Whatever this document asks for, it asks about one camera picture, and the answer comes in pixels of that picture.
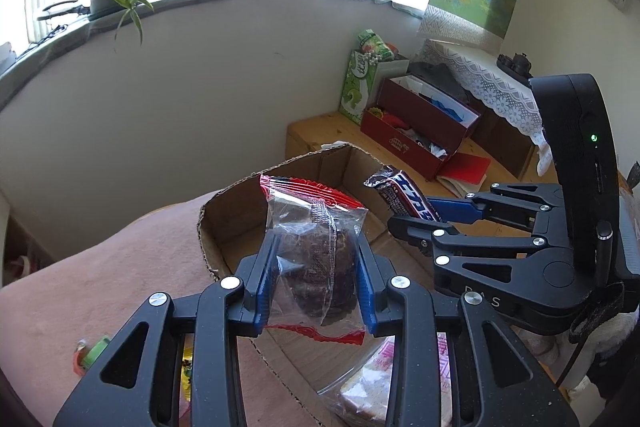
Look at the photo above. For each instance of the dark chocolate bar wrapper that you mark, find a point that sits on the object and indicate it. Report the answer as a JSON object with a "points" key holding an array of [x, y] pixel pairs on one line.
{"points": [[405, 197]]}

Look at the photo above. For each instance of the red open box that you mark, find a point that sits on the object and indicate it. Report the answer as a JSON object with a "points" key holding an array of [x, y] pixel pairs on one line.
{"points": [[410, 132]]}

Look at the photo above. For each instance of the green candy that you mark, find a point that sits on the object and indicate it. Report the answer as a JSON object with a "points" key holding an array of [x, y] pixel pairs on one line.
{"points": [[94, 351]]}

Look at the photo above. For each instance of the clear chocolate cake packet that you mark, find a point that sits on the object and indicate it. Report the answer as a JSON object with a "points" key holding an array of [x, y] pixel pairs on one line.
{"points": [[312, 257]]}

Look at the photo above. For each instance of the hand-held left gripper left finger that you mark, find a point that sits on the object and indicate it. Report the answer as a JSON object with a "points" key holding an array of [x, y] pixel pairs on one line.
{"points": [[264, 292]]}

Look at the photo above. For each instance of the black object on cabinet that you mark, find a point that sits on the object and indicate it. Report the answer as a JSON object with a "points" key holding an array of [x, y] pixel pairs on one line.
{"points": [[516, 64]]}

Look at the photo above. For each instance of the cardboard box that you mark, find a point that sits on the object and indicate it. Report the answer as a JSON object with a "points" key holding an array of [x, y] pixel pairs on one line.
{"points": [[235, 217]]}

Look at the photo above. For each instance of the green carton box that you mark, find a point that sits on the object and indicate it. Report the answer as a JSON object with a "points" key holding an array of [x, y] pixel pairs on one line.
{"points": [[357, 87]]}

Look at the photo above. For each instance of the wooden cabinet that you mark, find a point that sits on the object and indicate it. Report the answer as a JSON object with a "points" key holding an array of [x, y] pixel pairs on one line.
{"points": [[505, 142]]}

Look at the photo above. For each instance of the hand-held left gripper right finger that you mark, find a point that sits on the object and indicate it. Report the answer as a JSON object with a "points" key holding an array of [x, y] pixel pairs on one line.
{"points": [[366, 302]]}

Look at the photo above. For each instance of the lace covered cabinet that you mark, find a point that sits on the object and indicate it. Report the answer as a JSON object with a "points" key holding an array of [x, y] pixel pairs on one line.
{"points": [[495, 82]]}

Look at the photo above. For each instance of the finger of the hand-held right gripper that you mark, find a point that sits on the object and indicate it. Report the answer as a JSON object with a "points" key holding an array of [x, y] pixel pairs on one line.
{"points": [[480, 247], [452, 209]]}

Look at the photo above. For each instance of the clear sandwich bread packet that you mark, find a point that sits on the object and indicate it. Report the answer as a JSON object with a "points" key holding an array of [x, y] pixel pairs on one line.
{"points": [[365, 389]]}

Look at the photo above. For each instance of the red booklet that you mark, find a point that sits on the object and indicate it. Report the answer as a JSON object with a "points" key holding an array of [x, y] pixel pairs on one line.
{"points": [[467, 167]]}

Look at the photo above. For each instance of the yellow snack packet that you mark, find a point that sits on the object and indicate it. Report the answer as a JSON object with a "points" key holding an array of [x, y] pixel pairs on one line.
{"points": [[187, 372]]}

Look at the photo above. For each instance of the person's right forearm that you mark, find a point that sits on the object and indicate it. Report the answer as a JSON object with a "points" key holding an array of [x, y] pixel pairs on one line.
{"points": [[622, 332]]}

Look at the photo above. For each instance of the green drink packet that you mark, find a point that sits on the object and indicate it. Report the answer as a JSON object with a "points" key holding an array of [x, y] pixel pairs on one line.
{"points": [[375, 44]]}

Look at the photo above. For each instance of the dark grey cloth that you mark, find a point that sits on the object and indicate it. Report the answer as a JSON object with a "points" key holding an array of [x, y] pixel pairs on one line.
{"points": [[440, 77]]}

